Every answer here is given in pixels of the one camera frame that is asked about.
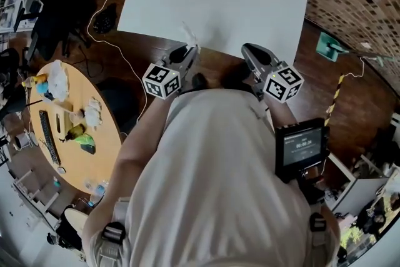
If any person's right forearm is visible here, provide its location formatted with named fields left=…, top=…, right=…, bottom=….
left=268, top=99, right=299, bottom=129

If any white partition desk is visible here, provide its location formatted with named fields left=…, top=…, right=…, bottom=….
left=326, top=153, right=391, bottom=213

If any round wooden table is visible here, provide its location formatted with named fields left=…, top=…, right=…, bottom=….
left=29, top=61, right=123, bottom=195

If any person's right shoe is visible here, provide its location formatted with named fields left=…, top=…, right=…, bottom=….
left=220, top=67, right=253, bottom=93

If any yellow black hazard tape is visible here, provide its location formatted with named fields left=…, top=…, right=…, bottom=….
left=324, top=73, right=345, bottom=128

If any yellow bottle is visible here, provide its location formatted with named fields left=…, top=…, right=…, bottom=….
left=21, top=74, right=48, bottom=88

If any black keyboard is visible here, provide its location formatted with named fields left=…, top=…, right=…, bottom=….
left=37, top=109, right=62, bottom=166

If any white floor cable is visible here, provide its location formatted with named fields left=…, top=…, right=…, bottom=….
left=79, top=0, right=149, bottom=138

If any white tissue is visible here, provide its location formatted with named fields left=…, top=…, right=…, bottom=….
left=181, top=21, right=201, bottom=49

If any green plastic bag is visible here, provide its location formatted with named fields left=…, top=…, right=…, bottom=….
left=74, top=133, right=96, bottom=148

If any blue cloth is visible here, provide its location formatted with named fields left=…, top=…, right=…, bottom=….
left=36, top=81, right=51, bottom=96

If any black garbage bag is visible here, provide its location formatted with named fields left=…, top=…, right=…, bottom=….
left=92, top=3, right=118, bottom=34

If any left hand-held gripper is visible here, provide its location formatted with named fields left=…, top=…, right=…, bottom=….
left=141, top=43, right=201, bottom=101

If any right strap buckle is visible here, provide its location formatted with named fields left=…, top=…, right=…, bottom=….
left=309, top=212, right=328, bottom=234

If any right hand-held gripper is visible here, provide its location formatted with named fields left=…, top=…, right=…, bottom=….
left=240, top=43, right=306, bottom=104

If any wooden stool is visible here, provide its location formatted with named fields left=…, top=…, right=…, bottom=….
left=64, top=208, right=90, bottom=241

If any white cup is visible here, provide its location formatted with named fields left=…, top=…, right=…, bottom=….
left=14, top=131, right=37, bottom=149

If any black round stool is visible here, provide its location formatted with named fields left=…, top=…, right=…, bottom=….
left=95, top=78, right=140, bottom=134

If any teal container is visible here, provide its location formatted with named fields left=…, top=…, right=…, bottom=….
left=314, top=31, right=400, bottom=64

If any brown tape roll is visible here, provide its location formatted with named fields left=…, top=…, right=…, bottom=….
left=69, top=108, right=87, bottom=124

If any crumpled white plastic bag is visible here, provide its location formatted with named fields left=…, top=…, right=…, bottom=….
left=46, top=59, right=70, bottom=101

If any left strap buckle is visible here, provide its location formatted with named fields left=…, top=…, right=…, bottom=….
left=99, top=221, right=126, bottom=244

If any dark olive bottle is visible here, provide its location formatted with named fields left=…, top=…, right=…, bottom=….
left=59, top=123, right=87, bottom=143

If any wooden slotted box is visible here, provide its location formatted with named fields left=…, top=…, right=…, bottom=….
left=52, top=103, right=74, bottom=137

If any white rectangular table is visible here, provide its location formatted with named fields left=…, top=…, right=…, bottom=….
left=116, top=0, right=309, bottom=64

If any strap buckle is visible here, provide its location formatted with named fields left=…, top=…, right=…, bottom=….
left=309, top=212, right=328, bottom=234
left=99, top=221, right=126, bottom=244

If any person's left forearm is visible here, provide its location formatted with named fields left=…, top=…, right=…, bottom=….
left=117, top=96, right=171, bottom=173

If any person's shoe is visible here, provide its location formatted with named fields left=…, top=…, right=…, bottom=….
left=220, top=67, right=253, bottom=93
left=191, top=73, right=209, bottom=90

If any person's left shoe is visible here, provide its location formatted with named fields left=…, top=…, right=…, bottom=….
left=191, top=73, right=209, bottom=90

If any black chest monitor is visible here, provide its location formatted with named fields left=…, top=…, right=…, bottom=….
left=274, top=118, right=331, bottom=184

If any black office chair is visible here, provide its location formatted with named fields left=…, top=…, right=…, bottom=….
left=9, top=0, right=91, bottom=62

